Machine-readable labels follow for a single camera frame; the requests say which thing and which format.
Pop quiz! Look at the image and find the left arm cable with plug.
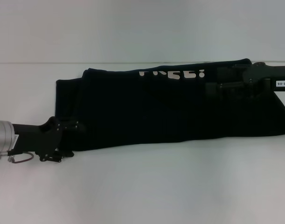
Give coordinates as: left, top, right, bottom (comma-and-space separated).
7, 152, 35, 163

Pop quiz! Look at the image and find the black t-shirt with white print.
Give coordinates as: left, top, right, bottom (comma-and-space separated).
55, 57, 285, 152

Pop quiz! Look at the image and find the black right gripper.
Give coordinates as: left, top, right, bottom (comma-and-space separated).
205, 62, 285, 100

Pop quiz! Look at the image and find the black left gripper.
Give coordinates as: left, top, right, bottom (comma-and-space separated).
7, 116, 86, 163

